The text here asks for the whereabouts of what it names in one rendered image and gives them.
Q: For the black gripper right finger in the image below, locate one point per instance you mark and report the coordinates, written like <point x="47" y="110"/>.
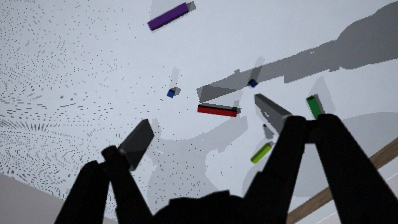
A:
<point x="360" y="193"/>

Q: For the purple rod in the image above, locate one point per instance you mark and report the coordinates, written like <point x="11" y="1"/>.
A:
<point x="168" y="16"/>

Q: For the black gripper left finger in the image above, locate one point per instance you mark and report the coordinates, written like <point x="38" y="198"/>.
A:
<point x="86" y="201"/>

